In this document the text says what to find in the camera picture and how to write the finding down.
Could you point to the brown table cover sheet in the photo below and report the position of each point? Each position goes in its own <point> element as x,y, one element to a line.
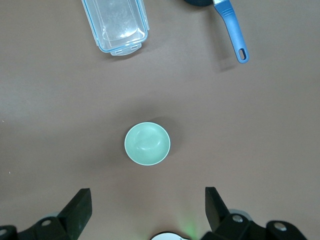
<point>50,125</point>

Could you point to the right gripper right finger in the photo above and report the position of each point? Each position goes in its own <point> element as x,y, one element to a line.
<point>216,210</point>

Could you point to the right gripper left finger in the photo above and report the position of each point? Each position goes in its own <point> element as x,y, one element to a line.
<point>77,210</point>

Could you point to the green bowl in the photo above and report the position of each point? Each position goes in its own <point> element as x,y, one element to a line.
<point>147,143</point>

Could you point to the clear plastic food container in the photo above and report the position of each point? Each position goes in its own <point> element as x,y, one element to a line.
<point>117,25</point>

